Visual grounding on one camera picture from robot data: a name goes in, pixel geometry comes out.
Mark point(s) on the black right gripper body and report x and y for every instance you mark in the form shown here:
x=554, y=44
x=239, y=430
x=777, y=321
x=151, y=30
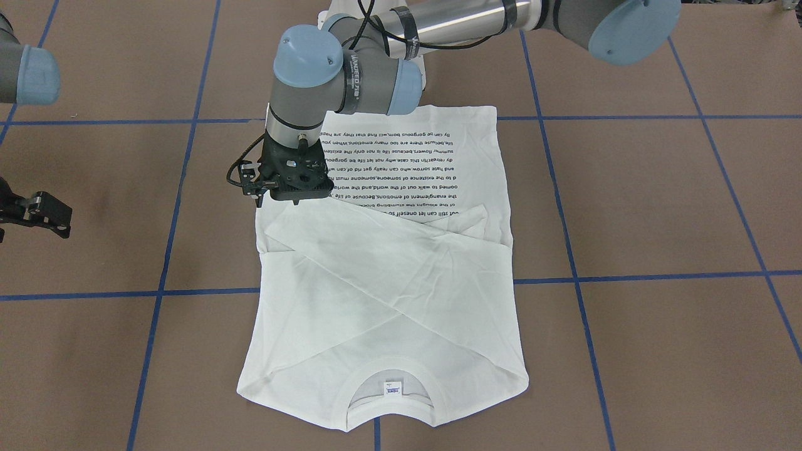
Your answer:
x=17, y=207

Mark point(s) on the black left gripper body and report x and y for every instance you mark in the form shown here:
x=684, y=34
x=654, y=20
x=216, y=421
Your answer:
x=252, y=181

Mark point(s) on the white long-sleeve printed shirt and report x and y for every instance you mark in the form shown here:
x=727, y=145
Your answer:
x=394, y=294

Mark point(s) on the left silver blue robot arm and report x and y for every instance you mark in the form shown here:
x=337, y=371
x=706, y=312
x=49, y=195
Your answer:
x=365, y=63

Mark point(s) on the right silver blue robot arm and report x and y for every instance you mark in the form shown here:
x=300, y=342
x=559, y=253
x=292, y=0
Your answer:
x=30, y=76

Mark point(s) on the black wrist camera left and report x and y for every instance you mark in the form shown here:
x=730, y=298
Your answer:
x=247, y=177

